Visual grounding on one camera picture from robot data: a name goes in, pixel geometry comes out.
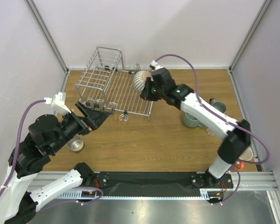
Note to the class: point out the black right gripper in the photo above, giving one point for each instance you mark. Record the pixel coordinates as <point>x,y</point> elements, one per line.
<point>150,87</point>

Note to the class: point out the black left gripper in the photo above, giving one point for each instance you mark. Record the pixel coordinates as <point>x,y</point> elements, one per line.
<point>95,119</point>

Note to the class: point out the white ribbed ceramic mug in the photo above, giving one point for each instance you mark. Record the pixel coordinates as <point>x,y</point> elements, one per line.
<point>139,80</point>

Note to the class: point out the large teal glazed mug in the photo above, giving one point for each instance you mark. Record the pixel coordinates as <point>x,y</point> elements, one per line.
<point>191,121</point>

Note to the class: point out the orange mug white inside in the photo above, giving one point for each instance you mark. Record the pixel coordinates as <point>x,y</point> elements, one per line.
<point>247,155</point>

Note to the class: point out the grey green ceramic mug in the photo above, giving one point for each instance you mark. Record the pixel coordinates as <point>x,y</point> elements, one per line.
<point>220,106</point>

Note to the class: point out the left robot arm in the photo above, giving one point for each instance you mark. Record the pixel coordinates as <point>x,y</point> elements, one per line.
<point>46,136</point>

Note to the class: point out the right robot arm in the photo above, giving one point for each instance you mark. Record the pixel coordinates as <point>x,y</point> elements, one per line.
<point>234,134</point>

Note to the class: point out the beige brown steel tumbler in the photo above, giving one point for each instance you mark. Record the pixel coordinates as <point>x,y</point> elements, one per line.
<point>76,144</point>

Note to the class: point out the clear faceted glass cup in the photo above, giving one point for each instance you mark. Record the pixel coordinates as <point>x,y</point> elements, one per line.
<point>211,132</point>

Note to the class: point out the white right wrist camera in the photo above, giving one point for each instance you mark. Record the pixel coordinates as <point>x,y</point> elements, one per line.
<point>154,65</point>

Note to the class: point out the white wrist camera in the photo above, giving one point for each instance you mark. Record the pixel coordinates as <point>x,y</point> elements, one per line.
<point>154,65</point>
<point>57,103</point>

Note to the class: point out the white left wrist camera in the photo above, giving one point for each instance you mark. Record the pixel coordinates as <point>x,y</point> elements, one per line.
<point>57,103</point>

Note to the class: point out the silver wire dish rack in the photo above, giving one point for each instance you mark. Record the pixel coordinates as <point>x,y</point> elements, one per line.
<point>107,83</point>

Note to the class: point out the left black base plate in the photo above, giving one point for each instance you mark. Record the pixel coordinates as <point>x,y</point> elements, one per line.
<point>101,179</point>

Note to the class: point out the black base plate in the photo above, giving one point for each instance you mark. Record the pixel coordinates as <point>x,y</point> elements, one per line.
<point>101,179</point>
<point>202,180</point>

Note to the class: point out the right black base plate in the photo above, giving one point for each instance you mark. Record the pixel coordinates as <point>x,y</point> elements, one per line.
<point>202,180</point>

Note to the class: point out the aluminium front rail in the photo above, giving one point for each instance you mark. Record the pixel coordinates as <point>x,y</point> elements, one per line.
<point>244,181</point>

